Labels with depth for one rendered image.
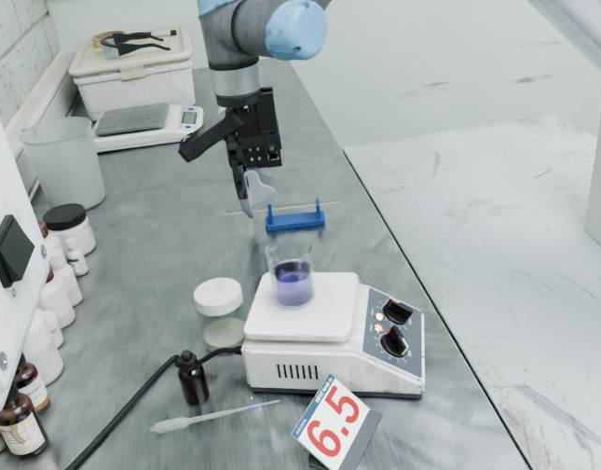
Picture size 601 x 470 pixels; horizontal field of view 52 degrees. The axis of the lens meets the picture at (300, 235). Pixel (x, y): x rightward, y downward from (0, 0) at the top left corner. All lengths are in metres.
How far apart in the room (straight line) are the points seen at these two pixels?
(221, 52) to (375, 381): 0.49
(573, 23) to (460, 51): 1.68
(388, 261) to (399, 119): 1.34
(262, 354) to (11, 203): 0.51
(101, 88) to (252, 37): 0.88
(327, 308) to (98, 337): 0.34
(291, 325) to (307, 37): 0.37
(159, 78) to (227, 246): 0.74
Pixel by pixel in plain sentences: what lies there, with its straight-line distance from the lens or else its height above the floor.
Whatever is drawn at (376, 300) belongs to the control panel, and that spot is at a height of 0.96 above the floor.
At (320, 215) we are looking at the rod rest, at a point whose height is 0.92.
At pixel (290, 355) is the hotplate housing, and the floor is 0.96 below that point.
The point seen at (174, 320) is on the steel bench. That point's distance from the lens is 0.88.
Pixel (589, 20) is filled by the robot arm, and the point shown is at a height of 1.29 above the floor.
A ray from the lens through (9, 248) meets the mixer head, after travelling 0.19.
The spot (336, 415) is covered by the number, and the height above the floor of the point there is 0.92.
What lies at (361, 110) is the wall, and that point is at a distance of 2.18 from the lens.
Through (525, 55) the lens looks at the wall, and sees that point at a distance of 2.34.
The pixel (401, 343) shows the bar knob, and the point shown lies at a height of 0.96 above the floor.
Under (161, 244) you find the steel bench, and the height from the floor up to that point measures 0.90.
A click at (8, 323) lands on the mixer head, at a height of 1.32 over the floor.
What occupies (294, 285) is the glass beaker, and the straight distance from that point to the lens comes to 0.69.
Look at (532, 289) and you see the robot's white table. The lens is 0.89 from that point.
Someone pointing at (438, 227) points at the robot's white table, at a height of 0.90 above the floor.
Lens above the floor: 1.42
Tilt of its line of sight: 31 degrees down
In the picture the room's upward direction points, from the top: 7 degrees counter-clockwise
